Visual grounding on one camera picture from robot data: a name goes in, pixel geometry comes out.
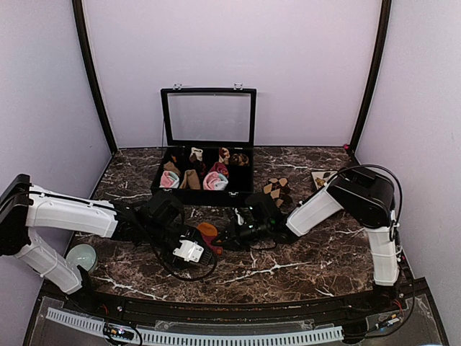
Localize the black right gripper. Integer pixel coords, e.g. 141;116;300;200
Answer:
212;218;271;252

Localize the maroon purple orange striped sock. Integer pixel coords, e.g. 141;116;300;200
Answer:
197;222;223;256

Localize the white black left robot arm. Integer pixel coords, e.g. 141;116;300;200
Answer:
1;174;218;314

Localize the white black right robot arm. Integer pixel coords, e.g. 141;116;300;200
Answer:
212;164;403;313

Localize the pink white rolled sock right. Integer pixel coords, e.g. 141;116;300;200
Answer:
203;172;228;191

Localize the pink white rolled sock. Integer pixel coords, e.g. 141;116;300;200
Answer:
159;171;180;189
203;172;228;191

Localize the brown tan rolled sock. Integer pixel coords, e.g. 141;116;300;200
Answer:
179;169;201;190

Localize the brown argyle rolled sock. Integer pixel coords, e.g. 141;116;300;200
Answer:
262;177;292;208

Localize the maroon teal rolled sock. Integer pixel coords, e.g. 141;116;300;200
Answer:
210;161;229;178

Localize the leopard pattern rolled sock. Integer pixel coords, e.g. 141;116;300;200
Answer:
229;153;249;167

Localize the pink white rolled sock left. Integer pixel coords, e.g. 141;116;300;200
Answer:
159;171;180;189

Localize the cream brown rolled sock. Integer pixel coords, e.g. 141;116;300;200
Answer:
189;147;203;163

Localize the black sock organizer box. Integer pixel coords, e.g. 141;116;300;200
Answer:
151;86;257;207

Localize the square floral ceramic plate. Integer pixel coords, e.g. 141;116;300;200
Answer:
311;170;337;190

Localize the pale green bowl left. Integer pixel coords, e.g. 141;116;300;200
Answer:
66;244;98;274

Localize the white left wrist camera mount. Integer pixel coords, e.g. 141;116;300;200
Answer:
173;239;205;263

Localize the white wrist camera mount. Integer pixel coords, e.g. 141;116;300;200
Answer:
173;239;205;263
234;208;254;226

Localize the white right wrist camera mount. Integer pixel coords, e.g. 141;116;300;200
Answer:
234;208;254;226

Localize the white slotted cable duct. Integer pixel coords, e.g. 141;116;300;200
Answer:
45;308;344;345

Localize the black front table rail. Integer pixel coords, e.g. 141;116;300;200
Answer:
39;279;429;325

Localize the black left frame post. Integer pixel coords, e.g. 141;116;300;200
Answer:
71;0;118;155

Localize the black frame post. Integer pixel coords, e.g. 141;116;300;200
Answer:
71;0;118;155
347;0;393;156

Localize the black right frame post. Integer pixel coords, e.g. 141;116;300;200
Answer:
347;0;393;156

